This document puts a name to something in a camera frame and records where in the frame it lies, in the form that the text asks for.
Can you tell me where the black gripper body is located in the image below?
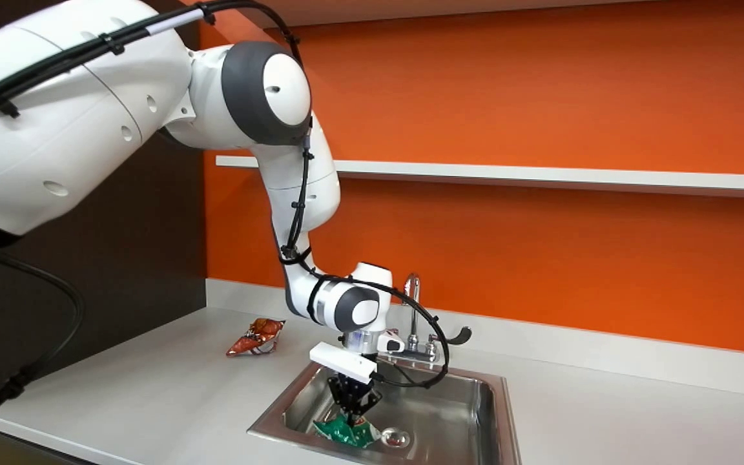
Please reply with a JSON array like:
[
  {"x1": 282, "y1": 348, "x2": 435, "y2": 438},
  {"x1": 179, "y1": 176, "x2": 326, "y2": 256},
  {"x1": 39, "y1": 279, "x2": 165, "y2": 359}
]
[{"x1": 327, "y1": 368, "x2": 384, "y2": 410}]

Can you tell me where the green chip bag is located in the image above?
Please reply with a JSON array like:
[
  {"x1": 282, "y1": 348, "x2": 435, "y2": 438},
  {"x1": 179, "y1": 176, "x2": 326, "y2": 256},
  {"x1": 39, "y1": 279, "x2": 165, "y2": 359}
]
[{"x1": 313, "y1": 410, "x2": 380, "y2": 451}]

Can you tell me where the round sink drain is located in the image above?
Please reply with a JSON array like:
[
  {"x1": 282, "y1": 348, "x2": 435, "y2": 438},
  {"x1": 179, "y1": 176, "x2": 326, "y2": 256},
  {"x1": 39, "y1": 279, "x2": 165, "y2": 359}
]
[{"x1": 375, "y1": 427, "x2": 413, "y2": 451}]

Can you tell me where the stainless steel sink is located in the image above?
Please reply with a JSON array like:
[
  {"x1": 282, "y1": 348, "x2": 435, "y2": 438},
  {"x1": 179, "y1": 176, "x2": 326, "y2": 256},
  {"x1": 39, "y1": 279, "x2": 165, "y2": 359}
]
[{"x1": 249, "y1": 359, "x2": 522, "y2": 465}]

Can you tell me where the white counter backsplash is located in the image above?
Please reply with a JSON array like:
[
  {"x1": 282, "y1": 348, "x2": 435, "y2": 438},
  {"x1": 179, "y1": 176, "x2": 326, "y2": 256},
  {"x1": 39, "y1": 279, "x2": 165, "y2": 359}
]
[{"x1": 205, "y1": 277, "x2": 744, "y2": 402}]

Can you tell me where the chrome faucet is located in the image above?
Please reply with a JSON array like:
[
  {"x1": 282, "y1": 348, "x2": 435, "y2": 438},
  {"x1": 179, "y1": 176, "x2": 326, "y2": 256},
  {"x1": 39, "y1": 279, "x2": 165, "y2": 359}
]
[{"x1": 376, "y1": 270, "x2": 448, "y2": 368}]

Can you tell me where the red Doritos chip bag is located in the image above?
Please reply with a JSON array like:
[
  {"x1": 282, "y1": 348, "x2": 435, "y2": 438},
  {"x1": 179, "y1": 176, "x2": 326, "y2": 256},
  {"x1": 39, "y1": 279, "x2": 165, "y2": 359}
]
[{"x1": 224, "y1": 314, "x2": 289, "y2": 359}]

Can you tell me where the dark wood cabinet panel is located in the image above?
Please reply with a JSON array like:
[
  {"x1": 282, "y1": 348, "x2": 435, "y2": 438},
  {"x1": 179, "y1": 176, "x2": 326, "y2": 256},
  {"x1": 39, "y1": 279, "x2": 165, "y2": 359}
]
[{"x1": 0, "y1": 126, "x2": 211, "y2": 408}]

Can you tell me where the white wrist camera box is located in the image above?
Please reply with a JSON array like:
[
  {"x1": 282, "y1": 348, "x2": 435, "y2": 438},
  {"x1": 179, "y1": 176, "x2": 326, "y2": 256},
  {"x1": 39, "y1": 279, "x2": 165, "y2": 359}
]
[{"x1": 308, "y1": 341, "x2": 380, "y2": 381}]

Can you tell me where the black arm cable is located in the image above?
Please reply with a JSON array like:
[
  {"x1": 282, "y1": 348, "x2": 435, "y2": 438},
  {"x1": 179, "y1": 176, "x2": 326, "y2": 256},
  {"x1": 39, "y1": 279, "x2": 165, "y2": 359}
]
[{"x1": 0, "y1": 0, "x2": 476, "y2": 392}]

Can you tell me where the black base cable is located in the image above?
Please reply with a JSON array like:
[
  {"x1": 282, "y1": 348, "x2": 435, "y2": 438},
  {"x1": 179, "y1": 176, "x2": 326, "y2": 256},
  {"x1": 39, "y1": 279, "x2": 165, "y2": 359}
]
[{"x1": 0, "y1": 239, "x2": 88, "y2": 465}]

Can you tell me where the white wall shelf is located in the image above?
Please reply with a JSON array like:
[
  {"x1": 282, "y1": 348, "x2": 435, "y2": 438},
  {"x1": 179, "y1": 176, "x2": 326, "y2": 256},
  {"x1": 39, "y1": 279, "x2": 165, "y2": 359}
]
[{"x1": 215, "y1": 151, "x2": 744, "y2": 200}]

